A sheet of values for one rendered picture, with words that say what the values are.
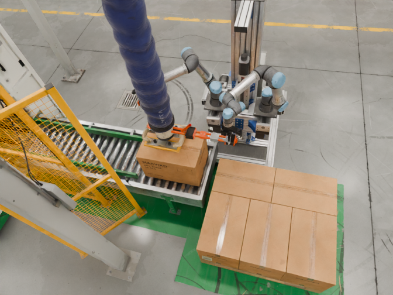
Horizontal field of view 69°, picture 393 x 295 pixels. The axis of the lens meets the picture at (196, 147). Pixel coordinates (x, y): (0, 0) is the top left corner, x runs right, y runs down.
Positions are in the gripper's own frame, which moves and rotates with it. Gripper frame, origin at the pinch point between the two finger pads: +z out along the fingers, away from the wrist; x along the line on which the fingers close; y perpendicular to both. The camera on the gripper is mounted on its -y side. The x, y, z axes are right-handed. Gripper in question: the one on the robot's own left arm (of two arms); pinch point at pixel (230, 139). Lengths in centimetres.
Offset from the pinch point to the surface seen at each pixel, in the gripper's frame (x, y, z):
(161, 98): 7, 50, -47
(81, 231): 102, 91, 6
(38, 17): -152, 309, 11
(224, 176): 0, 7, 70
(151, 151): 11, 76, 29
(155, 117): 11, 58, -27
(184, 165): 18, 40, 30
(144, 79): 12, 55, -68
